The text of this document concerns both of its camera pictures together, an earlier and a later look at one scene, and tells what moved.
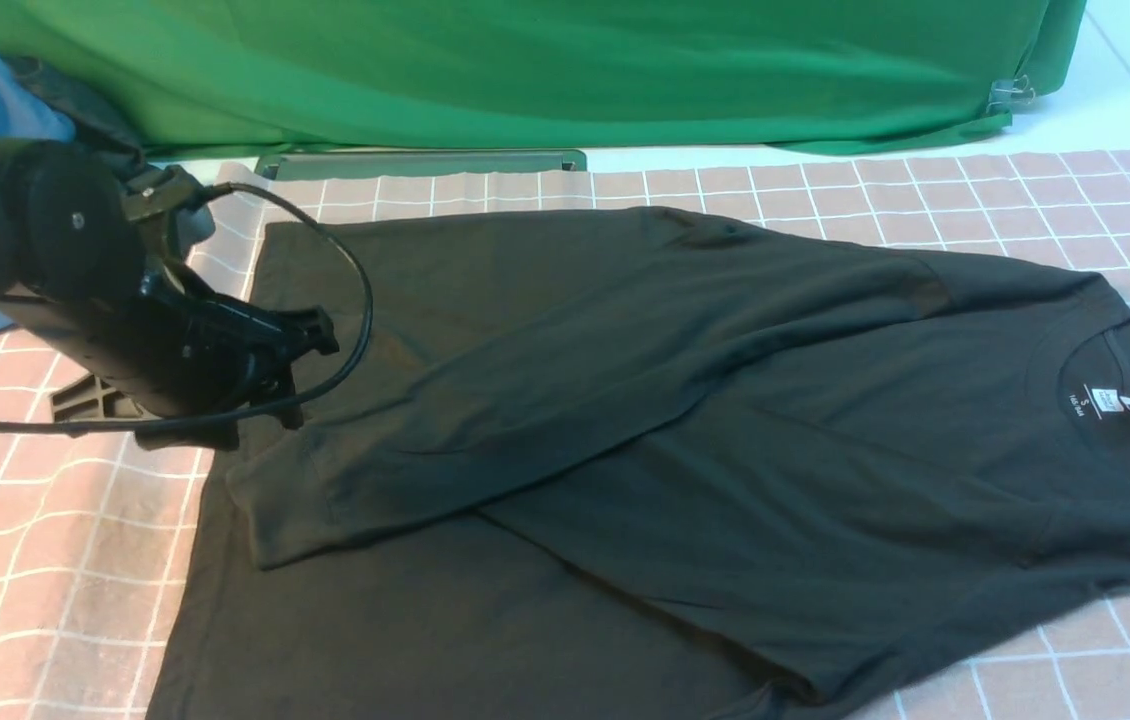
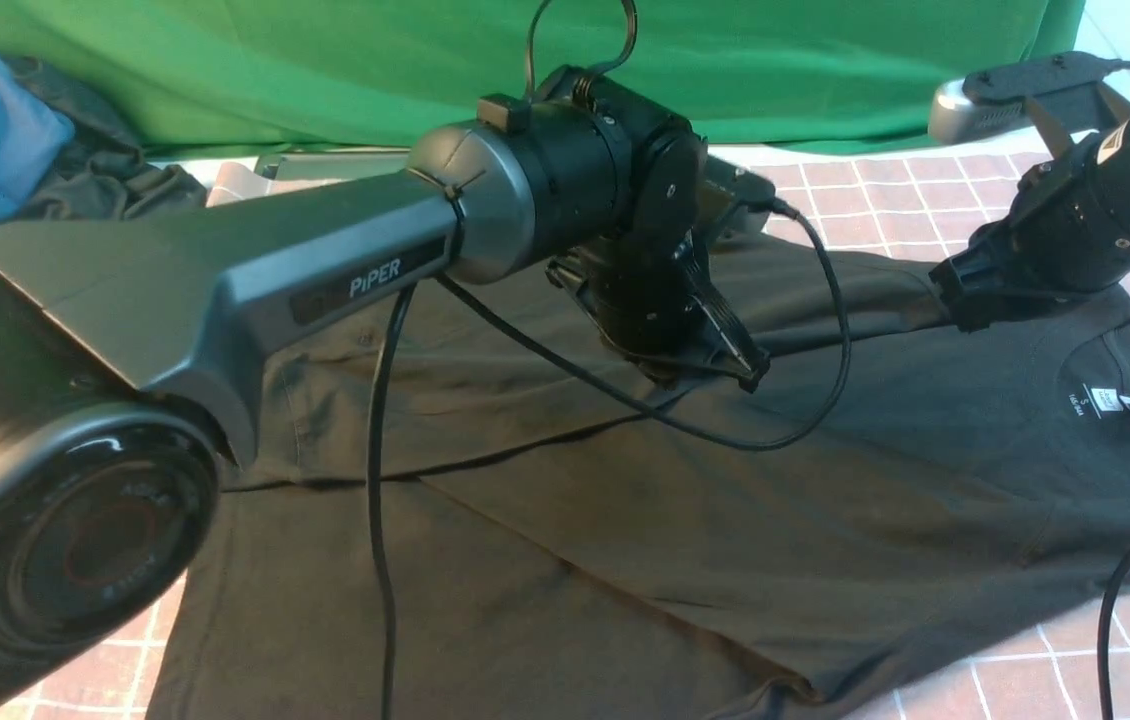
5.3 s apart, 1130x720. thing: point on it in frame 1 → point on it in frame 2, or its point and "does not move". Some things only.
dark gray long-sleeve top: [633, 463] does not move
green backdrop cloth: [235, 79] does not move
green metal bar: [301, 164] does not move
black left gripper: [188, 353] → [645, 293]
